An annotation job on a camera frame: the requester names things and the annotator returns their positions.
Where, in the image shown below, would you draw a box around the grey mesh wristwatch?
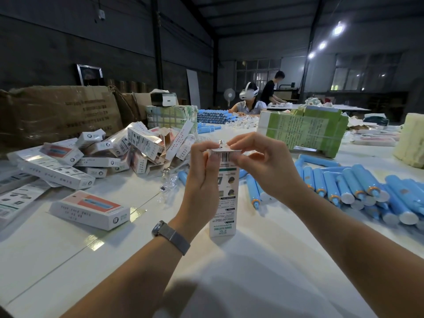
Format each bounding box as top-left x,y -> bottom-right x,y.
152,220 -> 191,256

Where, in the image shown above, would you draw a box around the small brown cardboard box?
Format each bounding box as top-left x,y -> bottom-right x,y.
111,86 -> 153,129

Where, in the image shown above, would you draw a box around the green checked carton bundle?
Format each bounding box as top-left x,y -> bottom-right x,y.
146,105 -> 199,133

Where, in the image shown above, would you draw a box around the person's right forearm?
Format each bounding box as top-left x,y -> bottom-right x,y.
286,190 -> 424,318

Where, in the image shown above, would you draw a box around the metal framed panel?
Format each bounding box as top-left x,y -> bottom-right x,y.
76,64 -> 104,87

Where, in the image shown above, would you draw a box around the far stack of blue tubes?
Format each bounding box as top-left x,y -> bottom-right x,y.
197,109 -> 240,125

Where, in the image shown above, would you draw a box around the far white work table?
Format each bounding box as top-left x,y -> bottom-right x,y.
267,102 -> 371,114

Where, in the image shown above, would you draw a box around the flat unfolded white carton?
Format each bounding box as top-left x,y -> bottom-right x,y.
0,179 -> 51,229

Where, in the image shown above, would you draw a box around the person's left forearm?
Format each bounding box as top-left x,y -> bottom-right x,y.
60,225 -> 196,318

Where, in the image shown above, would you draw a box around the white box with orange panel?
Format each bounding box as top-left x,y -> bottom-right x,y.
49,190 -> 131,231

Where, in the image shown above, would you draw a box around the person's right hand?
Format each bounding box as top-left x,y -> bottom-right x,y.
227,132 -> 307,206

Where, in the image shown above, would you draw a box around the person's left hand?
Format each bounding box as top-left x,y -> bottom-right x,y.
170,140 -> 229,236

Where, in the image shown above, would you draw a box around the large brown cardboard box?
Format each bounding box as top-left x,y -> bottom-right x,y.
0,85 -> 124,153

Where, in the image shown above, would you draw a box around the white headset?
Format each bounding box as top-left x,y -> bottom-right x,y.
239,82 -> 259,100

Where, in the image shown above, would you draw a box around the white toothbrush box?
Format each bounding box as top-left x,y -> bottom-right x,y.
207,145 -> 242,238

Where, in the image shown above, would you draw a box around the white leaning board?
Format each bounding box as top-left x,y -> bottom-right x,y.
186,69 -> 201,110

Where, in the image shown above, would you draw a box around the green bundle of flat cartons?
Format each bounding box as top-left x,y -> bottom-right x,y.
257,105 -> 349,159

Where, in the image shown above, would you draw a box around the pile of white product cartons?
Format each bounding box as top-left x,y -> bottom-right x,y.
7,120 -> 197,191

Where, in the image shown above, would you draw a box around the row of blue toothbrush tubes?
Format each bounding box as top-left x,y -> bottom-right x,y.
294,154 -> 424,231

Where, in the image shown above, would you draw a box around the pale yellow wrapped bundle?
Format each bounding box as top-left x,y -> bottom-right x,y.
393,113 -> 424,169

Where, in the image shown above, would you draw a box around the small black and white box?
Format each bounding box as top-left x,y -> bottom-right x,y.
150,92 -> 178,107

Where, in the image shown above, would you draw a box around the clear plastic tray pieces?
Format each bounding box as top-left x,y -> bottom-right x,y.
158,174 -> 181,204

